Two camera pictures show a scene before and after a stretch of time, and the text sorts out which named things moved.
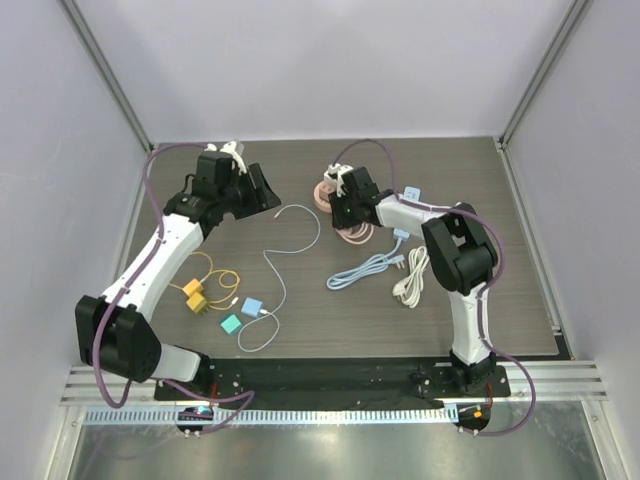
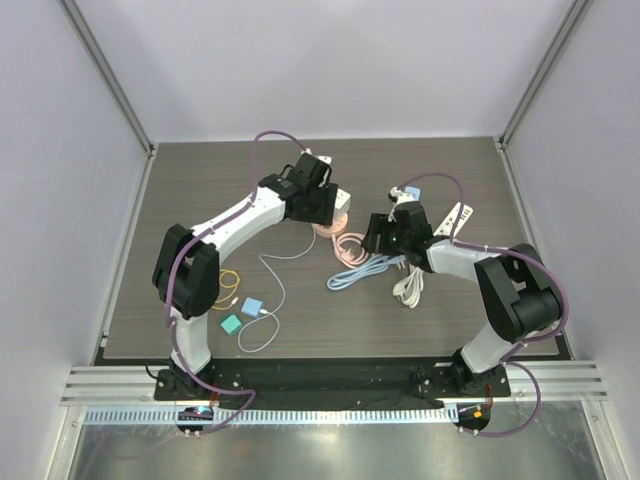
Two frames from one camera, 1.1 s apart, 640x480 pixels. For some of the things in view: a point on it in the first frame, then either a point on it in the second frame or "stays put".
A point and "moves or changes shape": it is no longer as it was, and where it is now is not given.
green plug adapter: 231,324 stays put
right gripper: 348,210 → 376,234
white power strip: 410,289 moves or changes shape
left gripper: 262,193 → 323,214
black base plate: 337,378 stays put
